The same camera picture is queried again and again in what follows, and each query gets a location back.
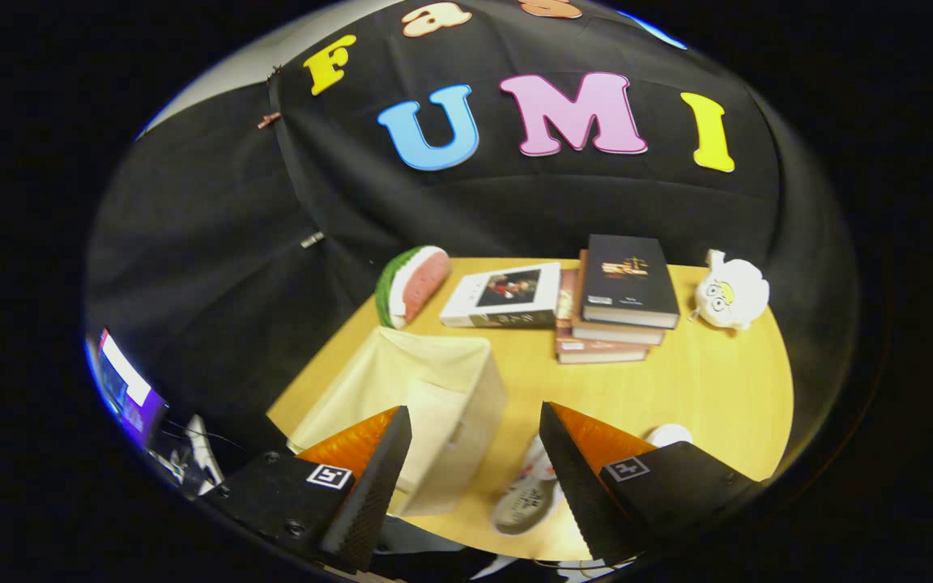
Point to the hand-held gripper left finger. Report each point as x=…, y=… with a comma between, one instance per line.
x=365, y=502

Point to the beige fabric storage box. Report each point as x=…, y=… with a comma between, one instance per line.
x=442, y=397

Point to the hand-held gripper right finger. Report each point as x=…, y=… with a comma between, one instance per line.
x=584, y=502

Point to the white cover book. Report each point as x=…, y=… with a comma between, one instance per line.
x=507, y=295

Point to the white canvas shoe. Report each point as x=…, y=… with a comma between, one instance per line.
x=527, y=502
x=669, y=435

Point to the white plush toy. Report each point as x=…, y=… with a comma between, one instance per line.
x=730, y=295

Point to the dark cover book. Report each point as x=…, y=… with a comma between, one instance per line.
x=624, y=279

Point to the computer monitor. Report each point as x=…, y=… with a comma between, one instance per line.
x=130, y=393

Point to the reddish cover book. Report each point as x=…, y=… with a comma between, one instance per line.
x=596, y=352

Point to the black backdrop cloth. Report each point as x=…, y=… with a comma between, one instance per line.
x=515, y=202

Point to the silver cloth clip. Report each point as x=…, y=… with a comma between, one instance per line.
x=313, y=240

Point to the watermelon slice toy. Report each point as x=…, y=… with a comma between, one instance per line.
x=418, y=283

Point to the tan cover book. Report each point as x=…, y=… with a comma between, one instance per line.
x=616, y=332

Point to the pink cloth clip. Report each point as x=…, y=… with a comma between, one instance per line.
x=268, y=121

